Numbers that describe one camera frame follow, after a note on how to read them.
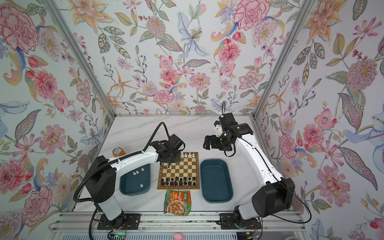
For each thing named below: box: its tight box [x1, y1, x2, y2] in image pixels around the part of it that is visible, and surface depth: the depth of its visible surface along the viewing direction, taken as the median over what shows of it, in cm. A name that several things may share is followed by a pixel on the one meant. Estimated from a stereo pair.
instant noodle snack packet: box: [164, 189, 192, 216], surface depth 81 cm
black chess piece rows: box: [160, 176, 197, 187], surface depth 87 cm
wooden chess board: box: [157, 152, 200, 190], surface depth 90 cm
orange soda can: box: [112, 147, 126, 158], surface depth 90 cm
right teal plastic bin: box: [200, 159, 234, 204], surface depth 87 cm
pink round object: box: [173, 232, 184, 240], surface depth 71 cm
